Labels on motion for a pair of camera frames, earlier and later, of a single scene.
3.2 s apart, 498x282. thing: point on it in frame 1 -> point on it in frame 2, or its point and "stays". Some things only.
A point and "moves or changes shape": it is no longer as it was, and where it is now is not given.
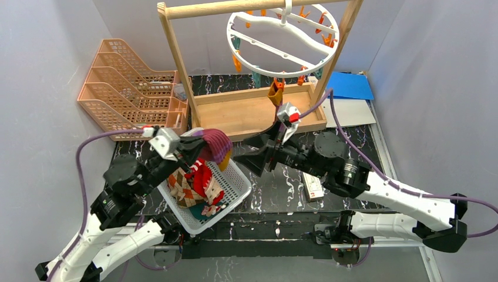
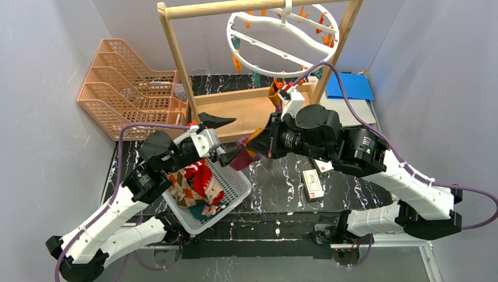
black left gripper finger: [188, 141] -> [214, 121]
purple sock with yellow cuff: [275, 94] stays
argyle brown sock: [181, 186] stays
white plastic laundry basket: [236, 187] stays
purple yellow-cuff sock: [218, 148] moves or changes shape
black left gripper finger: [192, 154] -> [226, 157]
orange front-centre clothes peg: [281, 85] stays
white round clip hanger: [278, 44] stays
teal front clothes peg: [256, 79] stays
